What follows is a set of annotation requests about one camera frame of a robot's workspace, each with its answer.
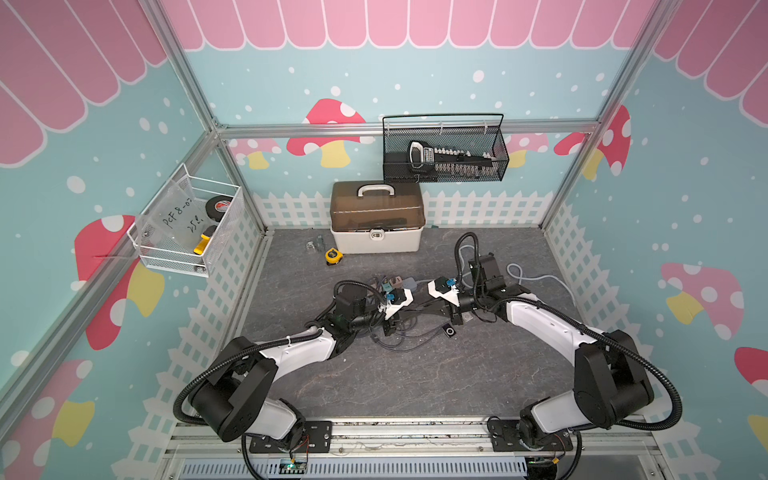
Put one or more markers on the black wire mesh basket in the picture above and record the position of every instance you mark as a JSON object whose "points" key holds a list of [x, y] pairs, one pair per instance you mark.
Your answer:
{"points": [[476, 132]]}

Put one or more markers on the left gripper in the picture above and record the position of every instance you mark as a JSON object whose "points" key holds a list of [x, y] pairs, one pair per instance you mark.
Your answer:
{"points": [[391, 325]]}

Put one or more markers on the clear wall bin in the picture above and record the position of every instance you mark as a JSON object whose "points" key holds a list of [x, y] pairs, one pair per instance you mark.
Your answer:
{"points": [[168, 229]]}

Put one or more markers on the yellow tape measure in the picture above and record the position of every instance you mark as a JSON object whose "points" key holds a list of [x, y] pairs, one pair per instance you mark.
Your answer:
{"points": [[333, 257]]}

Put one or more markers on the socket set in basket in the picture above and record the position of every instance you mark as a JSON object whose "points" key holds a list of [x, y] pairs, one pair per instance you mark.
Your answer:
{"points": [[438, 162]]}

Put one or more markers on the black tape roll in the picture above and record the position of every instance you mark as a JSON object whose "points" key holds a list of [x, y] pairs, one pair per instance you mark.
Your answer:
{"points": [[217, 206]]}

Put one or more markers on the grey power strip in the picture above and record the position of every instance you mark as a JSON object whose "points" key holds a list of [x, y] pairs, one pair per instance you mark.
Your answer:
{"points": [[409, 283]]}

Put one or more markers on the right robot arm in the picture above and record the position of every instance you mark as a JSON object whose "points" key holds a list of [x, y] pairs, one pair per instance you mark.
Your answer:
{"points": [[613, 383]]}

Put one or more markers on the white box brown lid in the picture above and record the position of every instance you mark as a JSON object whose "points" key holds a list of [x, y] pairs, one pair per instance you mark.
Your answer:
{"points": [[376, 218]]}

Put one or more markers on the black mp3 player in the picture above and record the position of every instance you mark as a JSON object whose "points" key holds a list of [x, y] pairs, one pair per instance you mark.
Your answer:
{"points": [[449, 331]]}

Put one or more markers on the yellow tool in bin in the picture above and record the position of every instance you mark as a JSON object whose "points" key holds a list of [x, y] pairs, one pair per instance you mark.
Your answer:
{"points": [[205, 239]]}

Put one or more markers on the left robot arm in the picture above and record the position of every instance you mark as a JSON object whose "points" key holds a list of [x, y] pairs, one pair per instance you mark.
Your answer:
{"points": [[232, 395]]}

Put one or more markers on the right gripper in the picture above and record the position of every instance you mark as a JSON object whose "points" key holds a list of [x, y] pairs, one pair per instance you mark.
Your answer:
{"points": [[455, 317]]}

